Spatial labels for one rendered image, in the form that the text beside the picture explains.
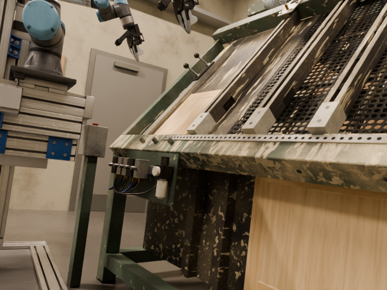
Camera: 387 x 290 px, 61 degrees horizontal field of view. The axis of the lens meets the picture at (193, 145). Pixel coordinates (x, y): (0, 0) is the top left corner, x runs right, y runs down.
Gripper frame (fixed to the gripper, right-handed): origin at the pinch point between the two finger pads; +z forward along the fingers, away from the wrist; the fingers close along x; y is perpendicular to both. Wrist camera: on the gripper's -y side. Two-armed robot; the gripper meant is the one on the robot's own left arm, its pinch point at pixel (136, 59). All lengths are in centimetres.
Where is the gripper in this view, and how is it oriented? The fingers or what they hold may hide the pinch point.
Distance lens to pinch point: 205.2
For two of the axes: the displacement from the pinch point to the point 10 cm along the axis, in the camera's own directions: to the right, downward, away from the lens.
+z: 3.0, 9.4, 1.7
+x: -4.9, -0.1, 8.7
